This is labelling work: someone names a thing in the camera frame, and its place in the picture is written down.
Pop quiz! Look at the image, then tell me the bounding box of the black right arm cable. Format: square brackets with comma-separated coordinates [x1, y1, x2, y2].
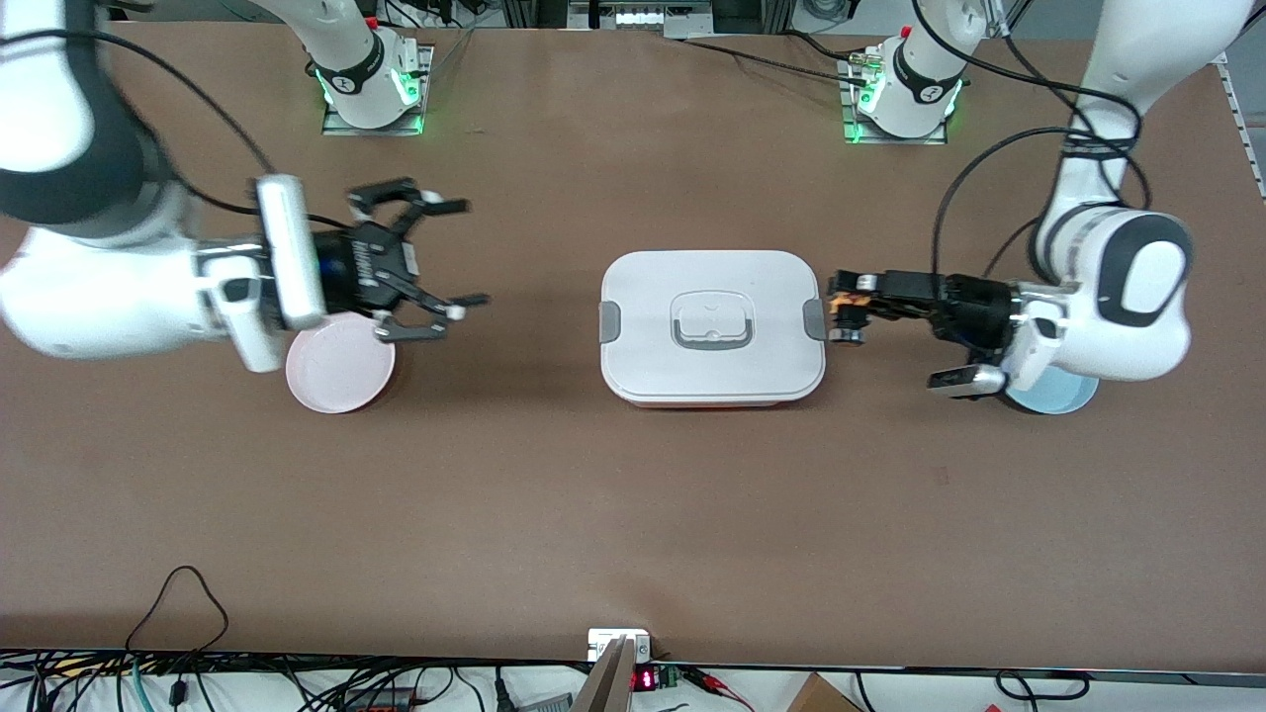
[0, 28, 349, 230]

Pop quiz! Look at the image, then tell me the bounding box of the thin black looped cable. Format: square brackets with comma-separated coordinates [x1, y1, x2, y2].
[126, 566, 230, 654]

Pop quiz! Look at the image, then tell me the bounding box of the metal electronics unit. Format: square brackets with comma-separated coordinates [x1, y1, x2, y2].
[569, 0, 713, 39]

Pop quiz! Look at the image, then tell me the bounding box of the white lunch box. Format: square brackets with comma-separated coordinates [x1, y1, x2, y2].
[598, 249, 827, 409]

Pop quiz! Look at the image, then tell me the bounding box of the black coiled cable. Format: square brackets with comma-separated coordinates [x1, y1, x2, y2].
[994, 670, 1091, 703]

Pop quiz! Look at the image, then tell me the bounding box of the light blue round plate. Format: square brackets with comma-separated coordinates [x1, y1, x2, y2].
[1004, 371, 1101, 415]

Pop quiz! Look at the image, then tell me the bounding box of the pink round plate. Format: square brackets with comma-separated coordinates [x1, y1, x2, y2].
[286, 316, 398, 414]

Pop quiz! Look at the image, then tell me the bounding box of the perforated metal bracket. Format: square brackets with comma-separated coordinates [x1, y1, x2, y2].
[1226, 61, 1266, 204]

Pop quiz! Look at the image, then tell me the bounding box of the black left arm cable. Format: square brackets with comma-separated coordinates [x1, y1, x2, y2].
[910, 0, 1153, 288]

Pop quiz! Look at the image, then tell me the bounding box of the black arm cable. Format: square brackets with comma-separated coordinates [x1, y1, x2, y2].
[0, 28, 349, 230]
[910, 0, 1153, 288]

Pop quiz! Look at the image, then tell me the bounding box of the thick black base cable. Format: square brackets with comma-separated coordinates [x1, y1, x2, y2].
[680, 32, 871, 85]

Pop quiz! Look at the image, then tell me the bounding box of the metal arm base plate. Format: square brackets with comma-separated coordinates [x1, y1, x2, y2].
[321, 44, 434, 136]
[841, 54, 949, 146]

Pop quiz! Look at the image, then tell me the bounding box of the grey aluminium bar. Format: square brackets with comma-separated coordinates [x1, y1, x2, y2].
[572, 638, 636, 712]

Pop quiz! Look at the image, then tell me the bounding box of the orange push-button switch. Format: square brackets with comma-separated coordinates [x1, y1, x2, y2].
[827, 273, 873, 347]

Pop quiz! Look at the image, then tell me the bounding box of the brown cardboard box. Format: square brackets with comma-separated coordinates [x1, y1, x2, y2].
[786, 672, 861, 712]

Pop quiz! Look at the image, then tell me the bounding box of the red clip lead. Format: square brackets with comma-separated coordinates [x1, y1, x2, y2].
[682, 667, 755, 712]

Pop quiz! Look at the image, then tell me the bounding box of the small white socket block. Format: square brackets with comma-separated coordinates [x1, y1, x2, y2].
[588, 629, 652, 662]

